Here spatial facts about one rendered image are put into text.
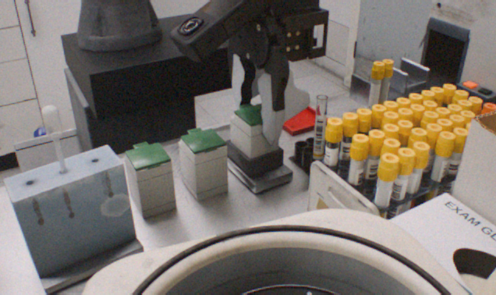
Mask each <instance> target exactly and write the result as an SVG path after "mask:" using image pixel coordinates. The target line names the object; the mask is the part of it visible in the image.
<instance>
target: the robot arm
mask: <svg viewBox="0 0 496 295"><path fill-rule="evenodd" d="M319 1H320V0H210V1H209V2H208V3H207V4H206V5H203V6H202V7H201V8H199V9H198V10H197V11H196V12H195V13H194V14H193V15H191V16H190V17H189V18H187V19H186V20H185V21H183V22H182V23H181V24H179V25H178V26H177V27H175V28H174V29H173V30H172V31H171V33H170V36H171V39H172V40H173V42H174V43H175V45H176V47H177V48H178V49H179V51H180V52H182V54H183V55H185V56H187V57H188V58H189V59H191V60H193V61H194V62H202V61H203V60H205V59H206V57H207V56H208V55H209V54H211V53H212V52H214V51H215V50H216V49H217V48H219V47H220V46H221V45H222V44H223V43H225V42H226V41H227V40H229V46H228V58H229V72H230V80H231V82H232V91H233V95H234V100H235V103H236V109H241V108H240V107H239V106H240V105H245V104H247V103H251V100H252V99H253V98H254V97H256V96H257V95H259V94H260V96H261V101H262V109H261V115H262V119H263V128H262V134H263V135H264V136H265V137H266V139H267V141H268V143H269V144H270V145H271V146H274V145H276V144H277V143H278V139H279V137H280V135H282V127H283V126H284V123H285V122H287V121H288V119H290V118H292V117H294V116H296V115H297V114H299V113H300V112H302V111H303V110H306V108H307V107H308V106H309V104H310V93H309V91H306V90H303V89H300V88H298V87H296V86H294V82H293V74H292V70H291V69H290V68H289V61H290V62H298V61H301V60H304V59H306V58H308V59H316V58H320V57H324V56H325V53H326V44H327V35H328V19H329V11H328V10H326V9H322V8H320V6H319ZM81 3H82V4H81V5H80V17H79V24H78V30H77V32H76V36H77V40H78V45H79V48H81V49H82V50H84V51H88V52H89V51H92V52H120V51H124V50H129V49H134V48H141V47H144V46H147V45H149V44H152V43H154V42H156V41H158V40H160V39H161V26H160V24H161V22H160V20H159V19H158V16H157V13H156V12H155V10H154V7H153V5H152V3H151V0H81ZM322 24H324V34H323V43H322V46H321V47H317V48H314V47H316V46H317V38H314V26H317V25H322Z"/></svg>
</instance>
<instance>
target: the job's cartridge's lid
mask: <svg viewBox="0 0 496 295"><path fill-rule="evenodd" d="M239 107H240V108H241V109H236V111H234V114H235V115H236V116H238V117H239V118H241V119H242V120H243V122H245V123H246V124H247V125H250V126H256V125H261V126H262V125H263V119H262V115H261V109H262V103H261V104H257V105H252V104H251V103H247V104H245V105H240V106H239Z"/></svg>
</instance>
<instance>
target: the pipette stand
mask: <svg viewBox="0 0 496 295"><path fill-rule="evenodd" d="M64 162H65V165H66V170H67V172H65V173H62V170H61V169H60V167H59V163H58V162H55V163H52V164H50V165H45V166H42V167H40V168H37V169H33V170H30V171H28V172H24V173H21V174H19V175H16V176H12V177H9V178H7V179H4V180H3V182H4V184H5V188H6V190H7V193H8V195H9V199H10V201H11V205H12V208H13V211H14V213H15V215H16V219H17V222H18V224H19V227H20V230H21V233H22V235H23V237H24V240H25V242H26V244H27V249H28V251H29V253H30V256H31V259H32V261H33V263H34V267H35V268H36V272H37V275H38V277H39V280H40V281H41V283H42V285H43V287H44V291H45V293H46V294H47V295H48V294H50V293H52V292H53V291H56V290H60V289H61V288H63V287H66V286H68V285H70V284H72V283H74V282H76V281H78V280H79V281H80V280H81V279H85V278H86V277H88V276H90V275H93V274H95V273H97V272H99V271H100V270H102V269H103V268H104V267H106V266H108V265H110V264H111V263H112V264H113V263H115V262H117V261H119V260H121V259H123V258H127V257H129V256H131V255H134V254H139V253H142V252H143V245H142V244H141V243H140V241H139V240H138V238H137V235H136V227H134V221H133V213H132V207H131V203H130V198H129V188H128V186H127V183H126V174H125V169H124V164H123V162H122V161H121V160H120V159H119V158H118V156H117V154H116V153H115V152H114V151H113V150H112V149H111V148H110V147H109V146H108V145H106V146H103V147H99V148H96V149H94V150H90V151H86V152H84V153H81V154H78V155H74V156H71V157H68V158H66V159H64Z"/></svg>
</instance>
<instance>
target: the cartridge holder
mask: <svg viewBox="0 0 496 295"><path fill-rule="evenodd" d="M225 143H226V146H227V152H228V167H229V168H230V169H231V170H232V171H233V172H234V173H235V175H236V176H237V177H239V178H240V179H241V180H242V181H243V182H244V183H245V184H246V186H248V187H249V188H250V189H251V190H252V191H253V192H254V193H255V194H256V193H258V192H261V191H264V190H267V189H269V188H272V187H276V185H279V184H280V183H285V182H287V181H290V180H291V179H292V176H293V171H292V170H291V169H290V168H288V167H287V166H286V165H284V163H283V162H284V149H283V148H281V147H279V146H278V150H275V151H271V152H268V153H267V154H265V155H261V156H258V157H256V158H251V159H250V158H248V157H247V156H246V155H244V154H243V152H242V151H241V150H240V149H238V148H237V147H236V146H235V145H234V144H232V143H231V139H230V140H226V141H225Z"/></svg>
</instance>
